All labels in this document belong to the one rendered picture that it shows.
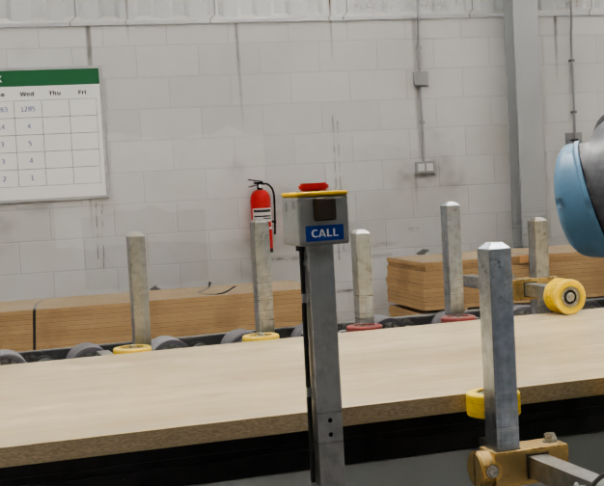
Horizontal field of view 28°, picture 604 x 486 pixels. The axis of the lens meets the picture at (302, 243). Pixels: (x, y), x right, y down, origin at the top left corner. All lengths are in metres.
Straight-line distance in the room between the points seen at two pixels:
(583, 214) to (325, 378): 0.54
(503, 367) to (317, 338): 0.28
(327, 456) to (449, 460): 0.36
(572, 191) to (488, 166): 8.26
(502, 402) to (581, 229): 0.56
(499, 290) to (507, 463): 0.24
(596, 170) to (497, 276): 0.53
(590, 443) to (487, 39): 7.61
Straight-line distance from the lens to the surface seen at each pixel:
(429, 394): 1.86
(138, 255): 2.63
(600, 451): 2.07
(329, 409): 1.61
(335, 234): 1.57
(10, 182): 8.70
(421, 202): 9.25
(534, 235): 2.97
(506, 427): 1.72
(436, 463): 1.93
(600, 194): 1.18
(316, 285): 1.58
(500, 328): 1.70
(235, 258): 8.89
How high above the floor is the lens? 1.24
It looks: 3 degrees down
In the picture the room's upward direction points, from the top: 3 degrees counter-clockwise
